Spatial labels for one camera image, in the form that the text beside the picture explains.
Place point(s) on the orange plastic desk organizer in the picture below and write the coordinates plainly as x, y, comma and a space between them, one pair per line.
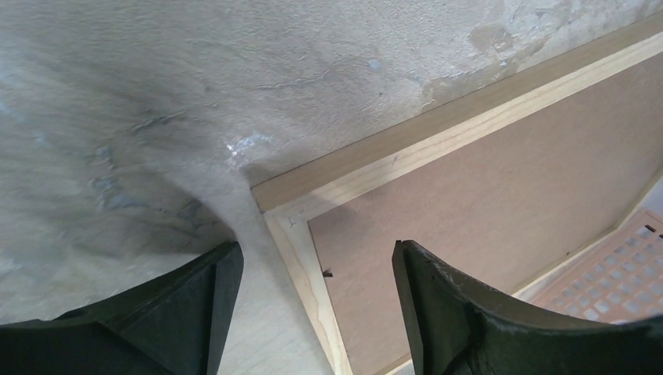
618, 281

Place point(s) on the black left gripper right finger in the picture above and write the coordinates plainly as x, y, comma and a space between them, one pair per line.
456, 324

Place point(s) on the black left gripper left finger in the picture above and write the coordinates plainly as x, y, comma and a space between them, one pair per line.
177, 323

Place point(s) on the light wooden picture frame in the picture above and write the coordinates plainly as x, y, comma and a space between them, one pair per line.
289, 201

